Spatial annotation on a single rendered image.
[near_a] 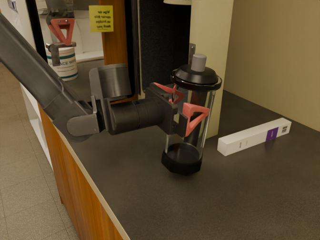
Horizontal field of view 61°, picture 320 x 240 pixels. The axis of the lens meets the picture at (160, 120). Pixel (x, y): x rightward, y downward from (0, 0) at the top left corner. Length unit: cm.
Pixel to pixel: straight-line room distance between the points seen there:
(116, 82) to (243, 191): 39
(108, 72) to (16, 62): 16
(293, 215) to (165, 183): 29
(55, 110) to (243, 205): 44
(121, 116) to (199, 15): 33
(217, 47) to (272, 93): 43
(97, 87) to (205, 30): 32
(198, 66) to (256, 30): 59
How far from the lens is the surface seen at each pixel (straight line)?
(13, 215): 210
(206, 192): 66
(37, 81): 52
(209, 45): 72
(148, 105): 51
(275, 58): 108
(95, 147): 82
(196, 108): 53
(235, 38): 119
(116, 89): 49
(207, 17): 70
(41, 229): 194
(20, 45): 54
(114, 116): 48
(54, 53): 84
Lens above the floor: 139
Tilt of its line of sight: 28 degrees down
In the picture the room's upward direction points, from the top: straight up
